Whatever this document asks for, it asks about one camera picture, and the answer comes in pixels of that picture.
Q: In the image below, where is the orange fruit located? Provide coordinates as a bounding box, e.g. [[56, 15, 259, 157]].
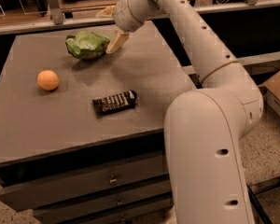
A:
[[37, 70, 59, 91]]

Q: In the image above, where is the middle grey drawer front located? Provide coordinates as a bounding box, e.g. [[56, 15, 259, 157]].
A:
[[34, 175, 171, 224]]

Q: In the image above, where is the grey metal shelf beam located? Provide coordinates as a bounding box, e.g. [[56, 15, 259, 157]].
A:
[[183, 51, 280, 80]]

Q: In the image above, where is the black rxbar chocolate bar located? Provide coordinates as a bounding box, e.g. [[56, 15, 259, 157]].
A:
[[92, 90, 138, 116]]

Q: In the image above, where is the grey drawer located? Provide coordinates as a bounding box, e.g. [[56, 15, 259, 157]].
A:
[[0, 151, 167, 211], [59, 192, 173, 224], [34, 175, 171, 224]]

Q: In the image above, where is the top grey drawer front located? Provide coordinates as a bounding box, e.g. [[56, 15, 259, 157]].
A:
[[0, 151, 167, 211]]

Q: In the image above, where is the bottom grey drawer front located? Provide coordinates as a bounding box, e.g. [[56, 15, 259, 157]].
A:
[[59, 192, 173, 224]]

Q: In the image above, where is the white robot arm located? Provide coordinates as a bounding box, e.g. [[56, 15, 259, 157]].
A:
[[99, 0, 263, 224]]

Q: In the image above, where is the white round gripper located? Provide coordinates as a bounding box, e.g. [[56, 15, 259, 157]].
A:
[[96, 0, 162, 54]]

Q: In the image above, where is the green rice chip bag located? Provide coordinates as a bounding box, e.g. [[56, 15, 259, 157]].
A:
[[65, 31, 110, 60]]

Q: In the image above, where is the black metal bar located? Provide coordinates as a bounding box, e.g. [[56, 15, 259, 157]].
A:
[[247, 187, 273, 224]]

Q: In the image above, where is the grey metal railing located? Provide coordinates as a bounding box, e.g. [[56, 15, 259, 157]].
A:
[[0, 0, 280, 35]]

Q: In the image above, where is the grey drawer cabinet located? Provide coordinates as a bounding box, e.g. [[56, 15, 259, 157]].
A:
[[0, 20, 197, 224]]

